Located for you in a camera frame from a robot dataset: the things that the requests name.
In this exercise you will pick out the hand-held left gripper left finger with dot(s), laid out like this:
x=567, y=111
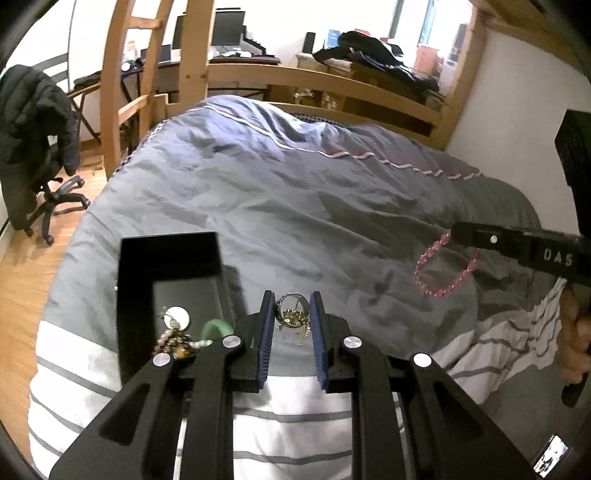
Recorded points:
x=264, y=350

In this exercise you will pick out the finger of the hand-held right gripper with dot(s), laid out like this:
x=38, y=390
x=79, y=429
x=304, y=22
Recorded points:
x=480, y=237

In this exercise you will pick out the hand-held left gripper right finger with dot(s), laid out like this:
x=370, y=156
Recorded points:
x=319, y=346

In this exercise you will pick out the green bangle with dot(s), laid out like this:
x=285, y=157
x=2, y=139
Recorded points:
x=214, y=328

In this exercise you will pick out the black box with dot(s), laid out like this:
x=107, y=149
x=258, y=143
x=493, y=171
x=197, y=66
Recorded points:
x=138, y=286

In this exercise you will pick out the person's right hand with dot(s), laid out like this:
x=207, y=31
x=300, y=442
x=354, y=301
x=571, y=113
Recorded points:
x=575, y=341

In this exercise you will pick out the white round disc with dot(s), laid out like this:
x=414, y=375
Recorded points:
x=179, y=318

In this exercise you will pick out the grey striped duvet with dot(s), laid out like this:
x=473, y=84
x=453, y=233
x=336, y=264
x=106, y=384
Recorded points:
x=277, y=207

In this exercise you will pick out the wooden cabinet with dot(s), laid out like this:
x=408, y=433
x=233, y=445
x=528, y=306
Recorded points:
x=369, y=76

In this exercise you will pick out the window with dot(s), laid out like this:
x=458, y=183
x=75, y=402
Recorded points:
x=443, y=23

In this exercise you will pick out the pile of dark clothes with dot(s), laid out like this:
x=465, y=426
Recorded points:
x=369, y=46

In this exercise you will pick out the black office chair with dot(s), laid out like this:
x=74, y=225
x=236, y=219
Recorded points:
x=51, y=198

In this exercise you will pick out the wooden ladder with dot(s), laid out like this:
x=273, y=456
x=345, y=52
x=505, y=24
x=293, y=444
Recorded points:
x=111, y=115

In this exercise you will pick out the dark desk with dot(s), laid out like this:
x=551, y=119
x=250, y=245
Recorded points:
x=166, y=64

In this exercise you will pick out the black monitor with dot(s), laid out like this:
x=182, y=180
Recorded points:
x=227, y=27

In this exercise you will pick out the white wardrobe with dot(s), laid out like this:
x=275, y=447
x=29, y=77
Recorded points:
x=46, y=50

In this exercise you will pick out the wooden bed frame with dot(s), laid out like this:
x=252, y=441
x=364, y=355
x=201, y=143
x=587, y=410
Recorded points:
x=323, y=81

